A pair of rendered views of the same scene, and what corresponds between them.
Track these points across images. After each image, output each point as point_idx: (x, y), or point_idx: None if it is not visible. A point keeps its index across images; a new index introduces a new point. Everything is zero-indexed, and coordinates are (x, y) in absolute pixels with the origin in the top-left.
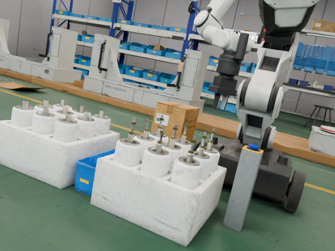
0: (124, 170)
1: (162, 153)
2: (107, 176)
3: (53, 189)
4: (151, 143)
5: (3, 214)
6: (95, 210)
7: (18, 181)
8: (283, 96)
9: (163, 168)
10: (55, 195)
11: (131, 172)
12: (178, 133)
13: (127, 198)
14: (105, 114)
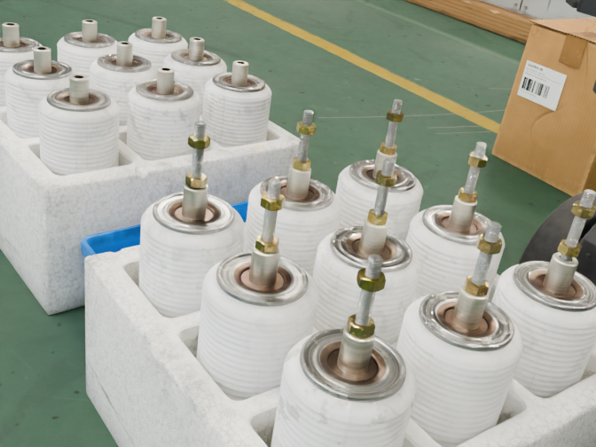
0: (134, 327)
1: (266, 294)
2: (105, 329)
3: (26, 312)
4: (301, 221)
5: None
6: (82, 425)
7: None
8: None
9: (259, 359)
10: (12, 337)
11: (146, 345)
12: (592, 141)
13: (145, 430)
14: (412, 49)
